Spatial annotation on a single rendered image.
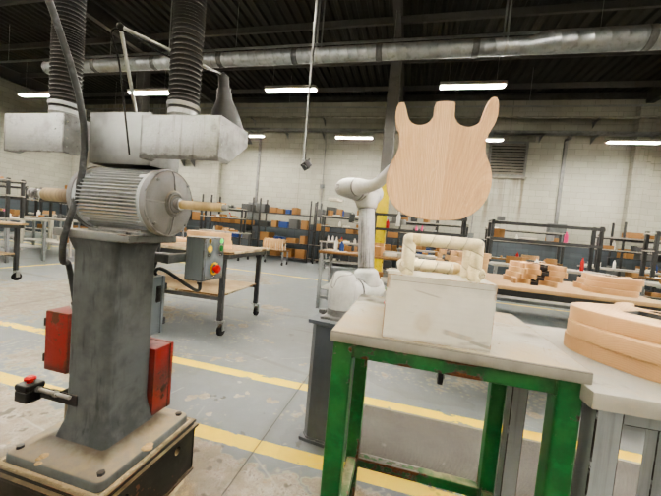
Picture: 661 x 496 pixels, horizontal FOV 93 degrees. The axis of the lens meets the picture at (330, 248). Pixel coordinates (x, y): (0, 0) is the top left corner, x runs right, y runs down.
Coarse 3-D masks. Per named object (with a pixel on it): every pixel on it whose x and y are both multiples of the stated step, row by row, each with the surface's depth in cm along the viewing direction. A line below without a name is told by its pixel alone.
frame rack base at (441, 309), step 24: (408, 288) 82; (432, 288) 81; (456, 288) 80; (480, 288) 78; (384, 312) 83; (408, 312) 82; (432, 312) 81; (456, 312) 80; (480, 312) 79; (384, 336) 83; (408, 336) 82; (432, 336) 81; (456, 336) 80; (480, 336) 79
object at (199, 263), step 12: (192, 240) 141; (204, 240) 140; (216, 240) 148; (192, 252) 142; (204, 252) 140; (216, 252) 149; (192, 264) 142; (204, 264) 141; (216, 264) 150; (192, 276) 142; (204, 276) 141; (216, 276) 151; (192, 288) 145
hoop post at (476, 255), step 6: (480, 246) 79; (474, 252) 80; (480, 252) 79; (474, 258) 80; (480, 258) 79; (474, 264) 80; (480, 264) 79; (468, 270) 81; (474, 270) 80; (480, 270) 80; (468, 276) 81; (474, 276) 80
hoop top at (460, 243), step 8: (416, 240) 82; (424, 240) 82; (432, 240) 81; (440, 240) 81; (448, 240) 81; (456, 240) 80; (464, 240) 80; (472, 240) 80; (480, 240) 80; (448, 248) 82; (456, 248) 81; (464, 248) 80; (472, 248) 80
